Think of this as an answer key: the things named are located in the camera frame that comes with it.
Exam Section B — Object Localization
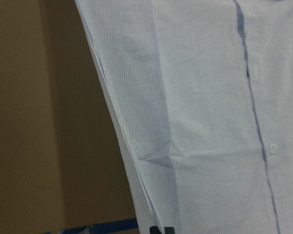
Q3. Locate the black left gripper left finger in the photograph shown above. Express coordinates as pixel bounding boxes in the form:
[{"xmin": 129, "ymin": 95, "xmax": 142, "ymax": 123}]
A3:
[{"xmin": 150, "ymin": 226, "xmax": 161, "ymax": 234}]

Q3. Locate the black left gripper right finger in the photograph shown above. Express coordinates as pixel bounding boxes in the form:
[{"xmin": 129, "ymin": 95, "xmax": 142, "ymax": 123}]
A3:
[{"xmin": 164, "ymin": 227, "xmax": 175, "ymax": 234}]

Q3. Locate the blue striped button shirt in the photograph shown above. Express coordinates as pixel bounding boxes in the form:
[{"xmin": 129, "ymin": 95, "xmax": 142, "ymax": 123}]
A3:
[{"xmin": 76, "ymin": 0, "xmax": 293, "ymax": 234}]

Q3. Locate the brown table mat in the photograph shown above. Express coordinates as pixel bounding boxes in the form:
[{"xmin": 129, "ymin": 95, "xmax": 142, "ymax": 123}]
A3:
[{"xmin": 0, "ymin": 0, "xmax": 136, "ymax": 234}]

